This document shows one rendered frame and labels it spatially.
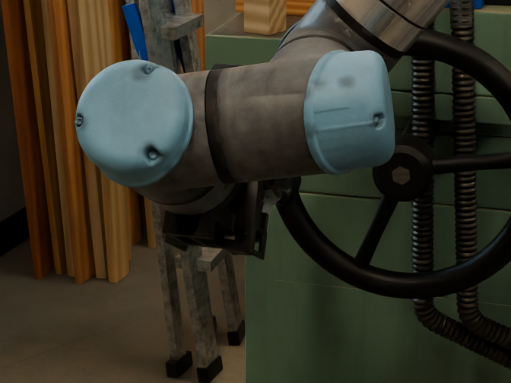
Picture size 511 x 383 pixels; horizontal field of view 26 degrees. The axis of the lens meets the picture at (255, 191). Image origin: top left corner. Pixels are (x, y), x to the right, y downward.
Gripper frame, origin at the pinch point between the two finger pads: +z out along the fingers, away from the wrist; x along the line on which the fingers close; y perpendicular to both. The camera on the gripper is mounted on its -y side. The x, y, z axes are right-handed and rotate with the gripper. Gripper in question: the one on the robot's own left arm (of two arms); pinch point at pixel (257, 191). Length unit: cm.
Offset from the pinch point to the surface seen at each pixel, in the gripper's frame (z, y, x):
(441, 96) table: 18.3, -15.3, 14.0
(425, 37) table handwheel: 6.3, -17.7, 13.0
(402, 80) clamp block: 17.5, -16.6, 9.8
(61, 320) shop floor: 150, 9, -82
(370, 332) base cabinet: 43.0, 9.1, 6.1
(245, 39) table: 25.0, -22.6, -10.4
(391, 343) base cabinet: 43.6, 10.1, 8.8
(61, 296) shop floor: 161, 3, -87
